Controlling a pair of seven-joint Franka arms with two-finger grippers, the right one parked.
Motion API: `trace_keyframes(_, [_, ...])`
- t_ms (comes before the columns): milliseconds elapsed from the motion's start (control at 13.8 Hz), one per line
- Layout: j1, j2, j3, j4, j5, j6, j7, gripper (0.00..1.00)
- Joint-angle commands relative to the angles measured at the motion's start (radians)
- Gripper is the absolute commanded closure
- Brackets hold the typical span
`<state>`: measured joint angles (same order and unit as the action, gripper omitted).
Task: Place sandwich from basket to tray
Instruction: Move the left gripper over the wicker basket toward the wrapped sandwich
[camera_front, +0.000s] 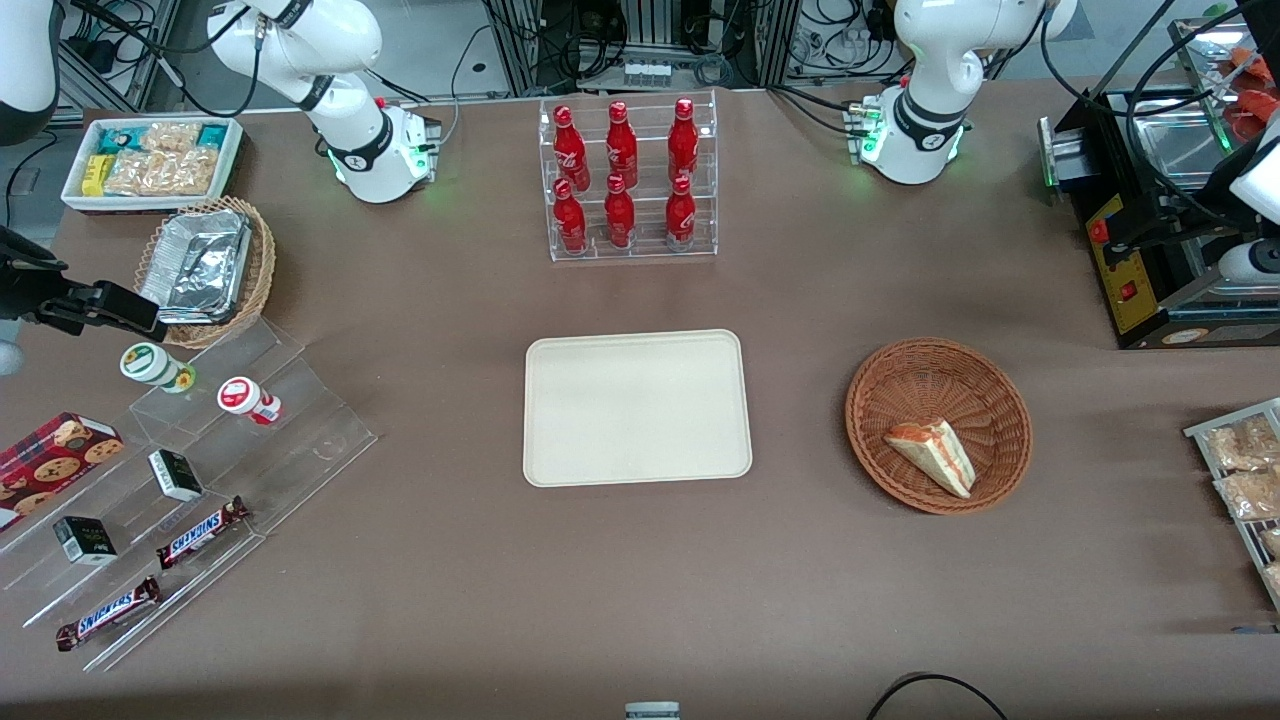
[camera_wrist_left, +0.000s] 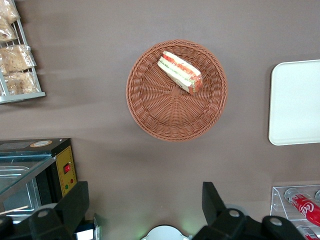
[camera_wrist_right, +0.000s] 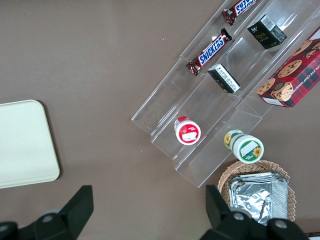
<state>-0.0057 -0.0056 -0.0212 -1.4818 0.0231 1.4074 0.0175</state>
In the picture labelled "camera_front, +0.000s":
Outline triangle sandwich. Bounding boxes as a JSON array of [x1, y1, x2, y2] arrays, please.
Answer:
[[884, 417, 977, 500]]

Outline aluminium foil tray stack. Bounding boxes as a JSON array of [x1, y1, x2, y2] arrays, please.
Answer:
[[139, 209, 252, 327]]

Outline black sealing machine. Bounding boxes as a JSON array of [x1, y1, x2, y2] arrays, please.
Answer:
[[1037, 84, 1280, 351]]

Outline white snack bin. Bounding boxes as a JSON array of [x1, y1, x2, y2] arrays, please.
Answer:
[[61, 117, 245, 215]]

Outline black cable loop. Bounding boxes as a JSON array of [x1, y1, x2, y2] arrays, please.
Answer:
[[864, 672, 1011, 720]]

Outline red lid yogurt cup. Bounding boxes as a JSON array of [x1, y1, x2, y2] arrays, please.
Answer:
[[216, 375, 284, 427]]

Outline red cola bottle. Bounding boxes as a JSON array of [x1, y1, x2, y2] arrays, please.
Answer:
[[603, 173, 638, 250], [604, 101, 640, 189], [667, 97, 700, 184], [552, 178, 590, 255], [552, 105, 592, 193], [664, 175, 698, 252]]

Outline tray of packaged snacks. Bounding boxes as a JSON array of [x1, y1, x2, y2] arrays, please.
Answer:
[[1183, 397, 1280, 614]]

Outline clear cracker packet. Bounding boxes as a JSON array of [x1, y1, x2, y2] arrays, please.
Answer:
[[1204, 414, 1280, 473], [1214, 467, 1280, 523]]

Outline small black carton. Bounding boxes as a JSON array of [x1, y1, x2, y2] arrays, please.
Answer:
[[52, 515, 119, 567], [147, 449, 205, 503]]

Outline large brown wicker basket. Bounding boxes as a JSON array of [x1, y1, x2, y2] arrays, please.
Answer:
[[845, 338, 1034, 517]]

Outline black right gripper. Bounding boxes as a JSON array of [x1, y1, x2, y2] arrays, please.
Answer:
[[0, 228, 169, 344]]

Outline green lid yogurt cup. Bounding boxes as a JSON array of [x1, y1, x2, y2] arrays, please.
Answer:
[[119, 342, 197, 395]]

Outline cream plastic tray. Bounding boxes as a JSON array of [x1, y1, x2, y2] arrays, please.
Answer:
[[522, 329, 754, 489]]

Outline clear acrylic bottle rack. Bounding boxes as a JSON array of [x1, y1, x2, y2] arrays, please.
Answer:
[[538, 89, 720, 264]]

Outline aluminium frame rack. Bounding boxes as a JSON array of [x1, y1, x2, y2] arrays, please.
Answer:
[[486, 0, 803, 93]]

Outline red tartan cookie box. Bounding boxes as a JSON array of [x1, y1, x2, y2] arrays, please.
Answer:
[[0, 411, 127, 533]]

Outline clear nut snack bag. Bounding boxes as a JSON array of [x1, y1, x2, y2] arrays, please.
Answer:
[[104, 148, 219, 198]]

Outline small tan wicker basket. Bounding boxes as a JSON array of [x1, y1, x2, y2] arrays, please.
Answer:
[[134, 196, 277, 350]]

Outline red snack packet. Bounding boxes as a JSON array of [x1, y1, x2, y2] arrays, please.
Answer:
[[1226, 45, 1280, 143]]

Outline Snickers chocolate bar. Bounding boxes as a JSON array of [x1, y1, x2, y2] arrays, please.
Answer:
[[155, 496, 252, 572], [54, 576, 163, 653]]

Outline clear acrylic stepped display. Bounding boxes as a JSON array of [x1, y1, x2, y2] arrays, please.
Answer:
[[0, 317, 380, 674]]

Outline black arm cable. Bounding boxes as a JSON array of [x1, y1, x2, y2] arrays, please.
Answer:
[[1038, 0, 1280, 206]]

